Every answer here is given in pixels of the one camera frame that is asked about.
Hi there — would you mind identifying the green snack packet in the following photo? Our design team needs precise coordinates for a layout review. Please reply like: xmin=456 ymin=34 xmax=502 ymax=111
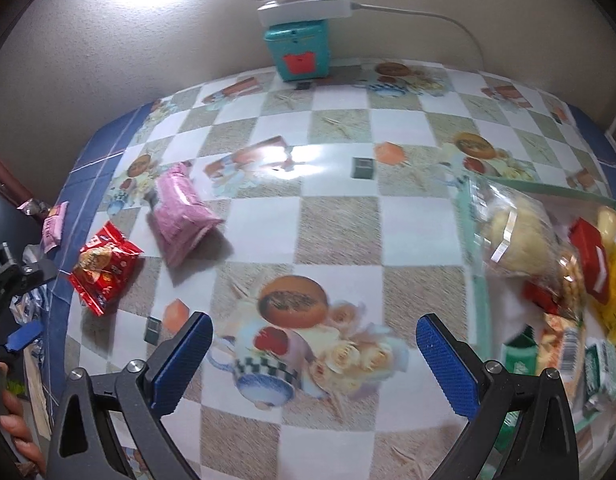
xmin=582 ymin=340 xmax=616 ymax=401

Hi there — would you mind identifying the bread bun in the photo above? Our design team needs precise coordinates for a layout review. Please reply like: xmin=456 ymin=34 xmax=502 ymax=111
xmin=470 ymin=180 xmax=583 ymax=306

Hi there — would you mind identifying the white power cable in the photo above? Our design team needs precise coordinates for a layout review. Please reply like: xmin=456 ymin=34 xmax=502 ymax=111
xmin=350 ymin=2 xmax=486 ymax=68

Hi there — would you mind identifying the red cookie snack packet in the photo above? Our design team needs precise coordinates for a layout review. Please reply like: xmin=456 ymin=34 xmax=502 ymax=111
xmin=69 ymin=221 xmax=143 ymax=317

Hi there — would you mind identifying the small pink packet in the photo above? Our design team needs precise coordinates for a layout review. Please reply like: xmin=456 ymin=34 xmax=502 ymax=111
xmin=40 ymin=201 xmax=70 ymax=253

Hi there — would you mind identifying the green snack carton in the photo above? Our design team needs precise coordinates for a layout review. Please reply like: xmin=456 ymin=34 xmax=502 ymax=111
xmin=502 ymin=325 xmax=541 ymax=376

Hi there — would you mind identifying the small teal box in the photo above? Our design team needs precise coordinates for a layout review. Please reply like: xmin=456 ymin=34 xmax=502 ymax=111
xmin=264 ymin=19 xmax=333 ymax=83

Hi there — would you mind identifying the yellow snack packet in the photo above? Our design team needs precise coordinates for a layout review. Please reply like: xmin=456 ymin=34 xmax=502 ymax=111
xmin=588 ymin=240 xmax=616 ymax=346

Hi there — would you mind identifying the teal cardboard box tray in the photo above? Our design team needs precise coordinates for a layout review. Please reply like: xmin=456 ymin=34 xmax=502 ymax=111
xmin=458 ymin=175 xmax=616 ymax=441

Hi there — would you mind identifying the orange striped snack packet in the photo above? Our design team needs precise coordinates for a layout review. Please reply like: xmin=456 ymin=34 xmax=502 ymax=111
xmin=538 ymin=312 xmax=588 ymax=376

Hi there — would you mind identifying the checkered printed tablecloth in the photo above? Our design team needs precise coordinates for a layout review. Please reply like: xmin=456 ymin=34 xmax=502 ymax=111
xmin=33 ymin=55 xmax=616 ymax=480

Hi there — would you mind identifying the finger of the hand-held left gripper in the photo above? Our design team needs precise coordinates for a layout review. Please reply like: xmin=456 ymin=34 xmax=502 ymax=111
xmin=0 ymin=242 xmax=58 ymax=311
xmin=3 ymin=321 xmax=43 ymax=354

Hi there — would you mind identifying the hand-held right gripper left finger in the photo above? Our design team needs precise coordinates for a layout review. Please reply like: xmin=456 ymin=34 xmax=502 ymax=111
xmin=48 ymin=311 xmax=213 ymax=480

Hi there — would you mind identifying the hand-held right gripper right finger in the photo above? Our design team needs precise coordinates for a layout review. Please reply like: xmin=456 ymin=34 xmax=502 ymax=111
xmin=416 ymin=314 xmax=581 ymax=480

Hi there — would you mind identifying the pink snack packet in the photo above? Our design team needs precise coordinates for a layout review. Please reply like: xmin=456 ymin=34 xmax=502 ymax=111
xmin=147 ymin=161 xmax=225 ymax=267

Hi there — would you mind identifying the person's left hand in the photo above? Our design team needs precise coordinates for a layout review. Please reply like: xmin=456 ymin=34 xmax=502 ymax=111
xmin=0 ymin=362 xmax=46 ymax=476

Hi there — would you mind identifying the dark red snack packet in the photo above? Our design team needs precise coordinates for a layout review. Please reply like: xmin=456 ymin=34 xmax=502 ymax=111
xmin=568 ymin=217 xmax=611 ymax=303

